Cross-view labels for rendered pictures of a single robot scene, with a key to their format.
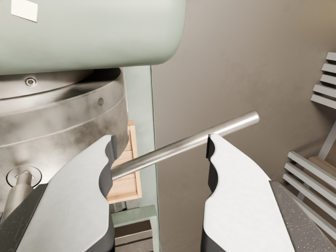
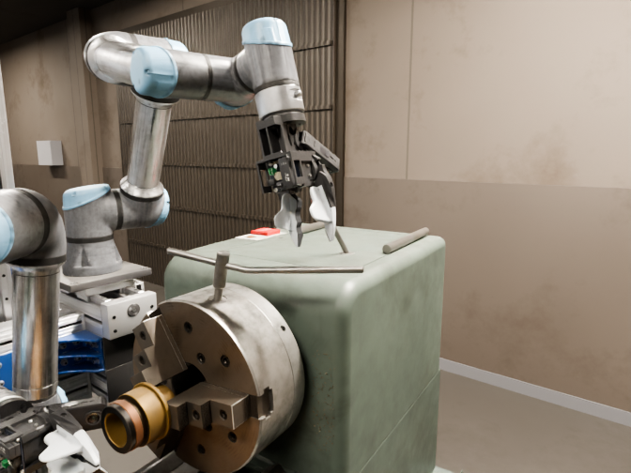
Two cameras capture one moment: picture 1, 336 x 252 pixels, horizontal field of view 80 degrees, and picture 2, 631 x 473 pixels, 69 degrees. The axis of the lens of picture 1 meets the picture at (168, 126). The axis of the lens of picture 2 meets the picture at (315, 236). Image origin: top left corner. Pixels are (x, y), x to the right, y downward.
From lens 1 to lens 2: 0.83 m
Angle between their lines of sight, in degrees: 110
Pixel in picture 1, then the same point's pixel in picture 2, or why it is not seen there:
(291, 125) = not seen: outside the picture
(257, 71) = not seen: outside the picture
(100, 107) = (279, 328)
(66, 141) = (251, 308)
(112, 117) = (277, 343)
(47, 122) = (256, 299)
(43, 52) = (291, 280)
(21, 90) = not seen: hidden behind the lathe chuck
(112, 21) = (324, 277)
